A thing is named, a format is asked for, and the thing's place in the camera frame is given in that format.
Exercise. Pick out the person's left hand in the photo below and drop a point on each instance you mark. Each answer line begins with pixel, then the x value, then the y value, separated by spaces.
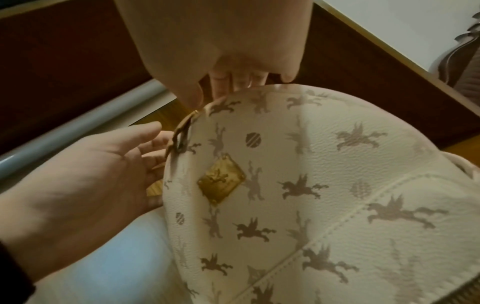
pixel 75 193

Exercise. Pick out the person's right hand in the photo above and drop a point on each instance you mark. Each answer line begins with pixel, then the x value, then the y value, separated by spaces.
pixel 213 35

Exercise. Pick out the cream patterned backpack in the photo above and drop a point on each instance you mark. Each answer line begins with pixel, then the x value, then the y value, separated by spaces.
pixel 318 193

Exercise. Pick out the grey metal tube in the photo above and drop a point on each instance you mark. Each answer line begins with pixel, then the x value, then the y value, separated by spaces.
pixel 75 127

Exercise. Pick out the dark wooden shelf cabinet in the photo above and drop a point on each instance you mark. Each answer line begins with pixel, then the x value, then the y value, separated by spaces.
pixel 375 83

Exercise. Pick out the dark carved bed headboard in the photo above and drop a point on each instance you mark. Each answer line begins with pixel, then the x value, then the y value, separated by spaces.
pixel 463 65

